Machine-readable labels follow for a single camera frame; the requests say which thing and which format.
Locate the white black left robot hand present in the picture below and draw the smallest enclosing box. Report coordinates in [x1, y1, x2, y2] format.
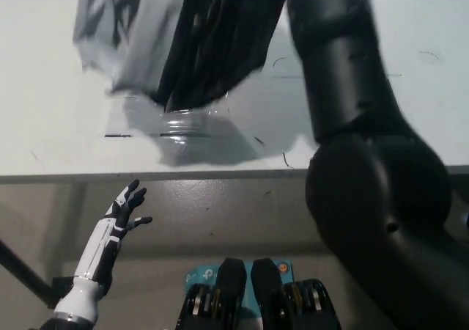
[73, 178, 153, 283]

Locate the grey black plastic bag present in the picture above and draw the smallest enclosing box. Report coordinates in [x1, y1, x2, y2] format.
[73, 0, 290, 113]

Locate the black table leg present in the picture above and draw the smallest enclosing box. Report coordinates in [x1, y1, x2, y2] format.
[0, 238, 56, 305]

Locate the black teal robot body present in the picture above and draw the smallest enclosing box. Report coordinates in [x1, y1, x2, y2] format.
[177, 258, 340, 330]

